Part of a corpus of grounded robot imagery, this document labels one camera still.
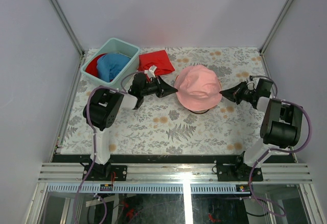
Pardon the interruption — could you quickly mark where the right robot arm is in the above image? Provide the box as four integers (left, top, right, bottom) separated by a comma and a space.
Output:
220, 76, 302, 181

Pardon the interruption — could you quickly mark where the red hat in bin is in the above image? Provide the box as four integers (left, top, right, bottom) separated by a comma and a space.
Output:
85, 54, 106, 78

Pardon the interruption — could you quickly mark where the blue hat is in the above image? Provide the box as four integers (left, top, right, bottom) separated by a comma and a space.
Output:
97, 53, 130, 83

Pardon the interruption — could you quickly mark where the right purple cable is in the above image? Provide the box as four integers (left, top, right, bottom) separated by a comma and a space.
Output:
240, 75, 313, 218

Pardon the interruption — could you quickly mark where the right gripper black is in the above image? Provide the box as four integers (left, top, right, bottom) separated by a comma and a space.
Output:
220, 81, 258, 106

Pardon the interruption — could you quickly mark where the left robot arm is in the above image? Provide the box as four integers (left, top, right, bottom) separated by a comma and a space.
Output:
83, 71, 178, 181

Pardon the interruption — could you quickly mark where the black wire hat stand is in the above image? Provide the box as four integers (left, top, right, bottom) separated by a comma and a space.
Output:
189, 109, 210, 114

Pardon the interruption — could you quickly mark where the red folded cloth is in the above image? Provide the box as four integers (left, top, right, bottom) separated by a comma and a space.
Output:
137, 50, 175, 76

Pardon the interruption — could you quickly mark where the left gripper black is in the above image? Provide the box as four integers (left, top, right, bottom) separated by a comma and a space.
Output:
140, 74, 176, 97

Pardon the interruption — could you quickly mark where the light green plastic bin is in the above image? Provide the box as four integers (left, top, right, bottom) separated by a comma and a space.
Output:
80, 38, 141, 88

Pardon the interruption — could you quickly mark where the aluminium rail frame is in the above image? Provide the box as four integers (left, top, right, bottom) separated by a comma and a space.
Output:
26, 154, 326, 223

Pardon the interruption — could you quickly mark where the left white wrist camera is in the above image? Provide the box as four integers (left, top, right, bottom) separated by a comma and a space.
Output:
144, 65, 157, 79

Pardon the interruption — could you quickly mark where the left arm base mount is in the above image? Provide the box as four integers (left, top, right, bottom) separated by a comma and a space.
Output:
86, 162, 128, 182

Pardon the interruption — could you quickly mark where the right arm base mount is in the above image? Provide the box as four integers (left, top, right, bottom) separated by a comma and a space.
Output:
215, 153, 263, 182

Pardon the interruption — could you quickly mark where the pink bucket hat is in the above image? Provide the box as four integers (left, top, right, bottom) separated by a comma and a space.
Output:
174, 65, 222, 112

